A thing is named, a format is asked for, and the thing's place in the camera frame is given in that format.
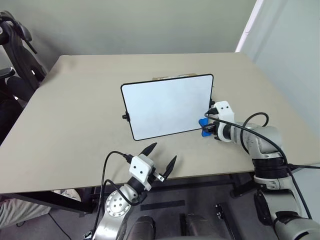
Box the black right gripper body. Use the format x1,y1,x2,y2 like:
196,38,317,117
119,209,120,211
208,105,221,141

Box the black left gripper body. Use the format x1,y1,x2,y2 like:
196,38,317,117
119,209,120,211
145,165,166,188

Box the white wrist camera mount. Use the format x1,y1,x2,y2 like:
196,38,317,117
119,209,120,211
128,153,155,191
214,100,236,124

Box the whiteboard with black frame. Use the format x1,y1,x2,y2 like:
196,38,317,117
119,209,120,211
120,73,215,142

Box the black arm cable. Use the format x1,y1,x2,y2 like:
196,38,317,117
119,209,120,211
93,150,134,227
204,111,320,222

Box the dark rounded shape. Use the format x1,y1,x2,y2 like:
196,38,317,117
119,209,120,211
179,213,232,240
128,215,158,240

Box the white door frame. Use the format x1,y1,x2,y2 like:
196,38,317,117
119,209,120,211
234,0,266,54

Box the black flat floor bar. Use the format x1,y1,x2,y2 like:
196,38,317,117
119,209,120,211
214,202,240,240

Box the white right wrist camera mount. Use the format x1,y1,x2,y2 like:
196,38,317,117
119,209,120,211
214,100,236,124

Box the grey crumpled cloth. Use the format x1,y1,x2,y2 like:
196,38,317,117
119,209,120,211
0,189,81,227

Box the wooden whiteboard stand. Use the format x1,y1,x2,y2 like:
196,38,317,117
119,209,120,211
151,72,196,81

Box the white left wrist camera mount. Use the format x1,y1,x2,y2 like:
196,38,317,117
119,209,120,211
128,153,155,191

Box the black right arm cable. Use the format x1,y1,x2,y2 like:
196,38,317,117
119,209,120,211
204,111,320,222

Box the black floor tape strip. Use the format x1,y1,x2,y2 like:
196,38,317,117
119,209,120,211
139,199,186,212

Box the black machine with straps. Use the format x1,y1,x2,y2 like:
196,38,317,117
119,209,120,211
0,10,49,103

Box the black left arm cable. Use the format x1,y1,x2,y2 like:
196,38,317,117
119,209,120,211
93,150,134,227

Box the black table frame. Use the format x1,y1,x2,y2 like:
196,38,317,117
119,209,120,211
9,172,320,219

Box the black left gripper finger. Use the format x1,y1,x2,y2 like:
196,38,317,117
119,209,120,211
162,155,178,179
139,142,158,159

